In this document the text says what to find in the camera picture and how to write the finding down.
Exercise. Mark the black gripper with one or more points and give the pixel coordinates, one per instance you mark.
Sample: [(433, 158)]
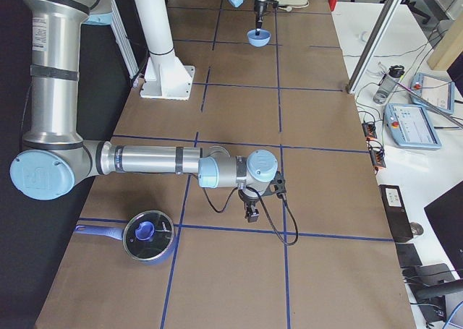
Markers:
[(248, 199), (260, 8)]

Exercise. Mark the blue bowl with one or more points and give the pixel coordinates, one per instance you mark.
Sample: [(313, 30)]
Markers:
[(258, 37)]

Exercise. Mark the glass pot lid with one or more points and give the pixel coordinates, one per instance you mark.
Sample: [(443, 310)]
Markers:
[(147, 235)]

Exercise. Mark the black orange connector strip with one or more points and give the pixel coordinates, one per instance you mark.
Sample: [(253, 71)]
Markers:
[(375, 148)]

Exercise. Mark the clear water bottle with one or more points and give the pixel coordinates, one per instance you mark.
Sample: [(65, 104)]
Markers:
[(388, 84)]

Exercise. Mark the black power adapter box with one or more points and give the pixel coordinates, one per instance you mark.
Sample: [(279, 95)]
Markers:
[(396, 213)]

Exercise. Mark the near teach pendant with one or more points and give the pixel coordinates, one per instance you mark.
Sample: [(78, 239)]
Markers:
[(410, 126)]

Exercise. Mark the teach pendant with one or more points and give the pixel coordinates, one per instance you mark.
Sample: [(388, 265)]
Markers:
[(436, 91), (410, 126)]

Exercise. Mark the far teach pendant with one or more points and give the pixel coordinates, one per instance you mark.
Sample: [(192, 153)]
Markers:
[(436, 91)]

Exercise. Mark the black computer monitor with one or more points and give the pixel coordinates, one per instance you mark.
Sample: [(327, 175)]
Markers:
[(445, 216)]

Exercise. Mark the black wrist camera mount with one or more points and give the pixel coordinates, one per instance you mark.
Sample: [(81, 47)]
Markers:
[(277, 187)]

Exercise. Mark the aluminium frame post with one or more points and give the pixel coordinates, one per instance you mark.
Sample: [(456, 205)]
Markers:
[(378, 31)]

